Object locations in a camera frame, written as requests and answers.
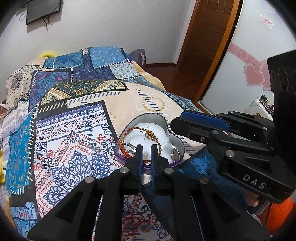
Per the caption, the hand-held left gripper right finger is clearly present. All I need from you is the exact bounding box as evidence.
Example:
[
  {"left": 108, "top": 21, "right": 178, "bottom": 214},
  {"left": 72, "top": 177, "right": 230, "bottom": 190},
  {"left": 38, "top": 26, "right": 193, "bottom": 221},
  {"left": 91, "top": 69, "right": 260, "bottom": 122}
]
[{"left": 141, "top": 144, "right": 271, "bottom": 241}]

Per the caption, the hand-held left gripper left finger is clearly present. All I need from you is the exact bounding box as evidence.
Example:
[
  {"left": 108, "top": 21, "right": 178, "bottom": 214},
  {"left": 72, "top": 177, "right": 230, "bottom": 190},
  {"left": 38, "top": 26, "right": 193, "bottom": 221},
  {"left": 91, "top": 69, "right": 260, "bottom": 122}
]
[{"left": 26, "top": 144, "right": 144, "bottom": 241}]

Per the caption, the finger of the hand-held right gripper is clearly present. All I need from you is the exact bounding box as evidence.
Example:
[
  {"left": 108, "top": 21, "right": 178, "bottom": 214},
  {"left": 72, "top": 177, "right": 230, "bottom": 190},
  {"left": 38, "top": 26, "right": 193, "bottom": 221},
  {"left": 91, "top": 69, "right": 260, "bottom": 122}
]
[
  {"left": 171, "top": 117, "right": 274, "bottom": 161},
  {"left": 180, "top": 111, "right": 275, "bottom": 140}
]

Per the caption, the red beaded bracelet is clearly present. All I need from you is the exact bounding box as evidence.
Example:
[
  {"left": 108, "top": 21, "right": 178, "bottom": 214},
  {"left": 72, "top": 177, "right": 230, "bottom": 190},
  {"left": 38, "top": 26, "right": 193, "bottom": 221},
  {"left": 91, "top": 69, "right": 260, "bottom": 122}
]
[{"left": 119, "top": 143, "right": 131, "bottom": 159}]

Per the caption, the purple heart-shaped tin box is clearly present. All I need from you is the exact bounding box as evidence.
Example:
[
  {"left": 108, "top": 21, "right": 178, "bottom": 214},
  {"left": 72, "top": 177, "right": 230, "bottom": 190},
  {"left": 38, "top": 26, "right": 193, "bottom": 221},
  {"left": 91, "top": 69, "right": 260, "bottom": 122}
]
[{"left": 115, "top": 113, "right": 185, "bottom": 169}]

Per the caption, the red braided bracelet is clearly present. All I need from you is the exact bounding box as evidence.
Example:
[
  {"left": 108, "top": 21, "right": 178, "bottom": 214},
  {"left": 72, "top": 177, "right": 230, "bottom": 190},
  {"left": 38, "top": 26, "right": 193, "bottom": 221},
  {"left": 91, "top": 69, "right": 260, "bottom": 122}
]
[{"left": 119, "top": 126, "right": 160, "bottom": 163}]

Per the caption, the person's right hand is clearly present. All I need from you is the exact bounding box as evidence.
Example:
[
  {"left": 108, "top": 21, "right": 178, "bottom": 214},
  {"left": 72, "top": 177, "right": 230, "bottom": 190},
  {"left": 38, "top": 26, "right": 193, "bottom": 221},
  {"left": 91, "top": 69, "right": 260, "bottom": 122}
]
[{"left": 245, "top": 192, "right": 259, "bottom": 207}]

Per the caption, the blue patchwork bedspread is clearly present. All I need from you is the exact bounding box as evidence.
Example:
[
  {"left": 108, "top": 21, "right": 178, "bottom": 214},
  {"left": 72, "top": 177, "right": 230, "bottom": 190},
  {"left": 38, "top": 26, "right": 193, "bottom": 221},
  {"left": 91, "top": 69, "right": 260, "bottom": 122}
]
[{"left": 0, "top": 46, "right": 232, "bottom": 241}]

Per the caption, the brown wooden door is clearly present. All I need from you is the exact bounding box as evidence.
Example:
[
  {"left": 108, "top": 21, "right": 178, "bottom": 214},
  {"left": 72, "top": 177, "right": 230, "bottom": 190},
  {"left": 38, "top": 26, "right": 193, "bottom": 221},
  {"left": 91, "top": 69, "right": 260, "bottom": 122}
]
[{"left": 177, "top": 0, "right": 244, "bottom": 102}]

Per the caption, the purple bag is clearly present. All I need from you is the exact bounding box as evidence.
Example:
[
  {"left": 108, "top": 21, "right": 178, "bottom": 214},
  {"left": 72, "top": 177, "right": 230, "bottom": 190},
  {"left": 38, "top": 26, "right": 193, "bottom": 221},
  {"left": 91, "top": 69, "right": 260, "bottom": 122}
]
[{"left": 128, "top": 49, "right": 147, "bottom": 69}]

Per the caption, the white sliding wardrobe door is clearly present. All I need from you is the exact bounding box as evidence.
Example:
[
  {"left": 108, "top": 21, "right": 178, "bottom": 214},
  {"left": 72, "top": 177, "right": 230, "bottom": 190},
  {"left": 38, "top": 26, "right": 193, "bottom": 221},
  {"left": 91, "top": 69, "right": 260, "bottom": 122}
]
[{"left": 200, "top": 0, "right": 296, "bottom": 116}]

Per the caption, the white paper label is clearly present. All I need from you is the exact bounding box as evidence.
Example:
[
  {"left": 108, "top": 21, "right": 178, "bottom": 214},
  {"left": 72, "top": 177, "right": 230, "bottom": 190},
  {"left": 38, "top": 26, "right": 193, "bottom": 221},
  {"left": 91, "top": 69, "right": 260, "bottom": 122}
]
[{"left": 258, "top": 15, "right": 274, "bottom": 29}]

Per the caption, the yellow plush object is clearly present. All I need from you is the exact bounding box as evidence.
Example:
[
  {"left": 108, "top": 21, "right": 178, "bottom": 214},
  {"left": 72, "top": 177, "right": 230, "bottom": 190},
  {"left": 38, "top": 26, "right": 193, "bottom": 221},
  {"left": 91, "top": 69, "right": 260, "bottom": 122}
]
[{"left": 38, "top": 50, "right": 57, "bottom": 59}]

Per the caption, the black monitor cable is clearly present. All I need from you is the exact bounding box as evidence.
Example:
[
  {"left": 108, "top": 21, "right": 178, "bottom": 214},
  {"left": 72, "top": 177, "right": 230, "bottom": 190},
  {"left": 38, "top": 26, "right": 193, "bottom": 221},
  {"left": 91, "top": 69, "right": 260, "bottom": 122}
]
[{"left": 42, "top": 13, "right": 53, "bottom": 31}]

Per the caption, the small black wall monitor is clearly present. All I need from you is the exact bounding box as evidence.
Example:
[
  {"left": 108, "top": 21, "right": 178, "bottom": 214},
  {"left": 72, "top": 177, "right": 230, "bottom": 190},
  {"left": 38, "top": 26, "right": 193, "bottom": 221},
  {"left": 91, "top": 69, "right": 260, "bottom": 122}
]
[{"left": 25, "top": 0, "right": 63, "bottom": 25}]

